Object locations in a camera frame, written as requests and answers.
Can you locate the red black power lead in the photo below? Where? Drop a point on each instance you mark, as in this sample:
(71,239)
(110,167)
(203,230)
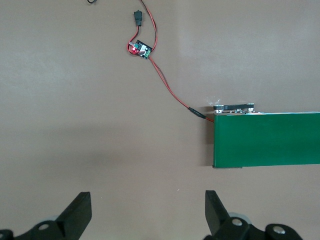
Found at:
(155,25)

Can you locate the green conveyor belt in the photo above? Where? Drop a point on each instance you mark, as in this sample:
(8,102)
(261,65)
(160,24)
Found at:
(267,140)

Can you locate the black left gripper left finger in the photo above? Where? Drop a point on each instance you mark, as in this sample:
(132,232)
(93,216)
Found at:
(72,220)

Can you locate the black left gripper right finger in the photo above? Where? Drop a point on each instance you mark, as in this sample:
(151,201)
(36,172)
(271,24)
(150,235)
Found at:
(220,220)

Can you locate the small black plug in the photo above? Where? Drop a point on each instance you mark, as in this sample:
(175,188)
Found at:
(138,18)

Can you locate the small circuit board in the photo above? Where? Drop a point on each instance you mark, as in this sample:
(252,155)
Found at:
(142,49)

